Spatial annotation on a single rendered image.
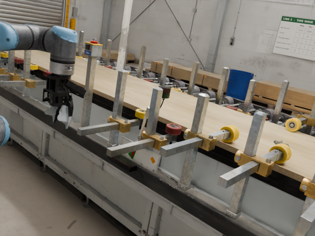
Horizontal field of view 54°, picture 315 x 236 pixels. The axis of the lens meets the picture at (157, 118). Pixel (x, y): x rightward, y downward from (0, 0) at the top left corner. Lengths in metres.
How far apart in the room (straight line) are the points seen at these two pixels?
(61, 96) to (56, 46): 0.18
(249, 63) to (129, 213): 7.15
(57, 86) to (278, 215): 1.06
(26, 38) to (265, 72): 7.83
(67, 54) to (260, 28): 7.83
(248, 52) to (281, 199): 7.54
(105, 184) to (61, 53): 1.26
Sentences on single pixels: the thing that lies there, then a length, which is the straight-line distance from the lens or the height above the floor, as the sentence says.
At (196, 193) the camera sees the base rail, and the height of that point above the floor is 0.70.
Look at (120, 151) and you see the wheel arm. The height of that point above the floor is 0.85.
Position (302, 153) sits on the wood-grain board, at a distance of 1.69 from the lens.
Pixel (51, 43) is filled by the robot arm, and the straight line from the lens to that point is 1.20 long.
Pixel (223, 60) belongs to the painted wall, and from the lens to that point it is 9.10.
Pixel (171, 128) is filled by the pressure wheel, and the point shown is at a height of 0.90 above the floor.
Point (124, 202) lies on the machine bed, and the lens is 2.14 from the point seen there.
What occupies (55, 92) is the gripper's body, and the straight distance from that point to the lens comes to 1.21.
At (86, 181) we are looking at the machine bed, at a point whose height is 0.18.
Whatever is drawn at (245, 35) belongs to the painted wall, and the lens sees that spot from 8.90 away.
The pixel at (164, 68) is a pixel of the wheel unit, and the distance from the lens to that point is 2.82.
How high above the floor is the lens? 1.38
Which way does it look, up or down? 16 degrees down
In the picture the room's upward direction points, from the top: 10 degrees clockwise
